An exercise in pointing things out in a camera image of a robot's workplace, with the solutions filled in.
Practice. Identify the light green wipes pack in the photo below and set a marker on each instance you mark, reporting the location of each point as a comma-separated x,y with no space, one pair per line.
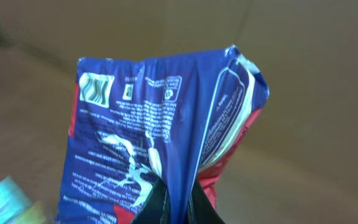
13,201

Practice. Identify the green yellow juice carton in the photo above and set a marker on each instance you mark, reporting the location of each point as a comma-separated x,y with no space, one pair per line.
33,215

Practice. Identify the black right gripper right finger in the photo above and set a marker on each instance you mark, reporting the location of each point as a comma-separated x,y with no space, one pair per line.
200,210

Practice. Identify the purple red tissue pack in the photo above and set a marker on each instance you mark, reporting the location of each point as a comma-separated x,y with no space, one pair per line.
177,118

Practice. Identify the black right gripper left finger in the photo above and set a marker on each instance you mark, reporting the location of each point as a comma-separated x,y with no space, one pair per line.
156,209

